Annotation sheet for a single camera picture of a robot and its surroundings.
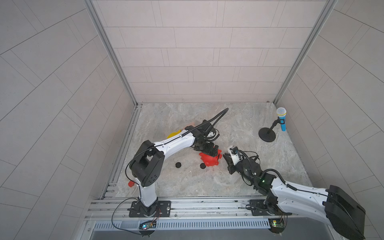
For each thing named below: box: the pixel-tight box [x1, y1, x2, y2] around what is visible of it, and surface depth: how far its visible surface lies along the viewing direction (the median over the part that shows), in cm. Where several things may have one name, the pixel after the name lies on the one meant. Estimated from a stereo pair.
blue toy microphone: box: [276, 107, 287, 132], surface depth 82 cm
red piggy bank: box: [199, 149, 223, 167], surface depth 82 cm
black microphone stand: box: [258, 116, 281, 143], surface depth 98 cm
